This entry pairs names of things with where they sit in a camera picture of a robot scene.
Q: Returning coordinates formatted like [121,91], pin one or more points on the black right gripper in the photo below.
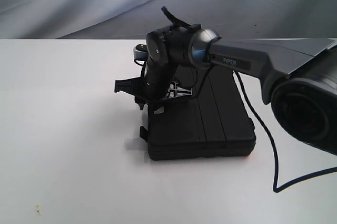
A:
[157,80]

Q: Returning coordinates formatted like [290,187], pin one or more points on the black plastic carry case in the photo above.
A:
[215,124]

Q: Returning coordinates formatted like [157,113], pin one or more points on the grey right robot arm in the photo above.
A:
[297,76]

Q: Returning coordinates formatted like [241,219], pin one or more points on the white backdrop cloth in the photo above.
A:
[124,19]

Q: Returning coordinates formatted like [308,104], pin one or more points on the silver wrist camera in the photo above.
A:
[140,52]

